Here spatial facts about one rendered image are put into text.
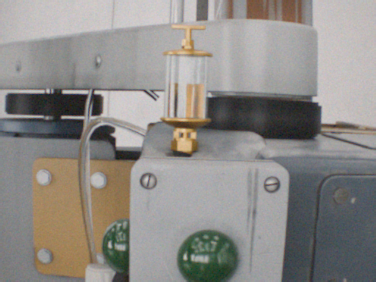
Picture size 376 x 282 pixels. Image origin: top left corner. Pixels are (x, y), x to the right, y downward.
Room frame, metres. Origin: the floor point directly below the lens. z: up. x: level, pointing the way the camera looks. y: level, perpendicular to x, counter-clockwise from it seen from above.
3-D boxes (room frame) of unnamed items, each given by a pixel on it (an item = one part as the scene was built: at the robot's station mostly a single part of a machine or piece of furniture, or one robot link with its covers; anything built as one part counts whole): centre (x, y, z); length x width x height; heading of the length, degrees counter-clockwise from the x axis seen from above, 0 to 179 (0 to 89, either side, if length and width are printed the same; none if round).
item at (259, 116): (0.59, -0.06, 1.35); 0.09 x 0.09 x 0.03
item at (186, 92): (0.47, 0.00, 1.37); 0.03 x 0.02 x 0.03; 90
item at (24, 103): (0.92, 0.15, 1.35); 0.12 x 0.12 x 0.04
